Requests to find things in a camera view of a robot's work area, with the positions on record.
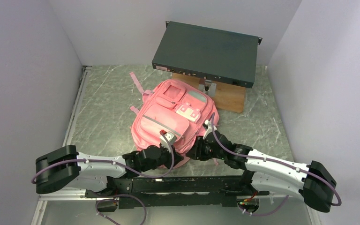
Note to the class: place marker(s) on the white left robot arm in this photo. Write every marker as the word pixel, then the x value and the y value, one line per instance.
pixel 68 168

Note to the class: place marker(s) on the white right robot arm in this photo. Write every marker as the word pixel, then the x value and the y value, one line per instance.
pixel 312 183

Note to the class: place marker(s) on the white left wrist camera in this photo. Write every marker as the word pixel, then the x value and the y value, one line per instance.
pixel 167 138

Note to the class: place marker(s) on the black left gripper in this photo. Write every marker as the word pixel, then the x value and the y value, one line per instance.
pixel 168 164

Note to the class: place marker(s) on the pink student backpack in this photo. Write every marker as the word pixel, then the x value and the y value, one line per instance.
pixel 173 106

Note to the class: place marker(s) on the grey metal bracket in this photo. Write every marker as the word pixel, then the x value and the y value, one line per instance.
pixel 207 86

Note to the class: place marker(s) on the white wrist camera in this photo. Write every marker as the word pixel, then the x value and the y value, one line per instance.
pixel 209 128
pixel 167 138

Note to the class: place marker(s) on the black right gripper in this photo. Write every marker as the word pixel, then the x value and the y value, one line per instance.
pixel 196 151

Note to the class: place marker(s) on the dark green rack device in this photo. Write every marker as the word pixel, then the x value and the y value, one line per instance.
pixel 207 53

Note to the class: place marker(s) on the wooden support block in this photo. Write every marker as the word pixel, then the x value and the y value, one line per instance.
pixel 227 97

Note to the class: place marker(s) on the silver side rail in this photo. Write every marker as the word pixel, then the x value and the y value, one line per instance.
pixel 86 71

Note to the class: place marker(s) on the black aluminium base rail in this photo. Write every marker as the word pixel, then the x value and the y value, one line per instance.
pixel 170 191

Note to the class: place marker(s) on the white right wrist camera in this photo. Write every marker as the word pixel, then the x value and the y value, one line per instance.
pixel 209 128

